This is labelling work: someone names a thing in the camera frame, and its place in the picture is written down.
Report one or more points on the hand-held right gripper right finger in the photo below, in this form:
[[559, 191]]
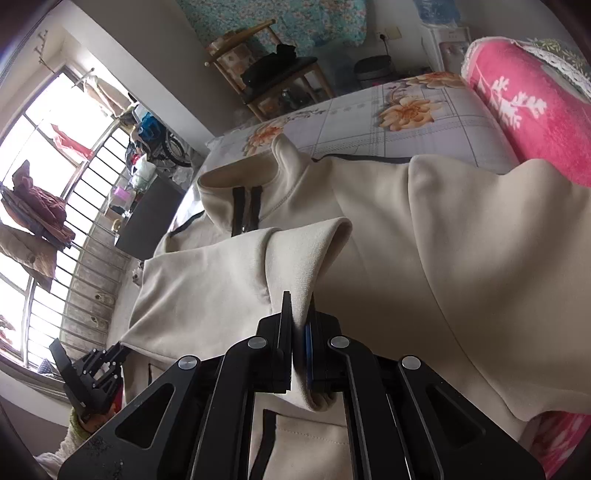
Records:
[[308, 355]]

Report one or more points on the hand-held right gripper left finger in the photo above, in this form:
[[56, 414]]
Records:
[[277, 350]]

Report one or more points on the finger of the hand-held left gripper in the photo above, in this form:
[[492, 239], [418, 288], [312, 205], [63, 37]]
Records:
[[108, 378], [108, 356]]

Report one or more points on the beige zip jacket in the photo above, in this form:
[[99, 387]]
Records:
[[392, 254]]

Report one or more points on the person's left hand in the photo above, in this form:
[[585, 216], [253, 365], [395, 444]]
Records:
[[90, 422]]

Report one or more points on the metal window railing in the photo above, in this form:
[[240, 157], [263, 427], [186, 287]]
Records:
[[83, 277]]

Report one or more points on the tan coat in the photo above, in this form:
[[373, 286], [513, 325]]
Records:
[[27, 258]]

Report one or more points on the dark cabinet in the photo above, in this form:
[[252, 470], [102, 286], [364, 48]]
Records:
[[147, 217]]

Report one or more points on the pink box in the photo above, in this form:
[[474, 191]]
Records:
[[121, 196]]

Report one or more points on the maroon jacket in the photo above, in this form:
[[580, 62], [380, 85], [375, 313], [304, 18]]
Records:
[[37, 203]]

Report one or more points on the white plastic bag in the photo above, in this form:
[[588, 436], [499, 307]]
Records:
[[143, 173]]

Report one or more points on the red hanging cloth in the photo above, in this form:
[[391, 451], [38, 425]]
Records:
[[69, 142]]

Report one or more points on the bicycle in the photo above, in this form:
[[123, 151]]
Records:
[[173, 147]]

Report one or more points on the blue bag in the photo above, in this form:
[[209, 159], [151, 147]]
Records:
[[147, 127]]

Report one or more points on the floral bed sheet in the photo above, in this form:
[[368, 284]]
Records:
[[351, 124]]

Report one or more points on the wooden chair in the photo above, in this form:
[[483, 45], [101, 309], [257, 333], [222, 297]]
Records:
[[277, 94]]

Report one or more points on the beige hanging garment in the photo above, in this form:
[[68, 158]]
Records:
[[106, 97]]

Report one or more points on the dark trash bin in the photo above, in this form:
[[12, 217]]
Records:
[[374, 71]]

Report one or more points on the teal floral cloth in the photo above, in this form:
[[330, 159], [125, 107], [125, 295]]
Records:
[[314, 23]]

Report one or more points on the white water dispenser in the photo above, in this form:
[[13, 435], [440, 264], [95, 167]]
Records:
[[443, 50]]

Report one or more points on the pink floral blanket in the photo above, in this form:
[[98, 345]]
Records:
[[531, 106]]

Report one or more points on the lace-trimmed cloth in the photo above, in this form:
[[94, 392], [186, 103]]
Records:
[[554, 57]]

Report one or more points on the wall hook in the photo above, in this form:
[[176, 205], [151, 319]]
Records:
[[41, 44]]

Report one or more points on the wall socket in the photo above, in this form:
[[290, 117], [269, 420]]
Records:
[[388, 33]]

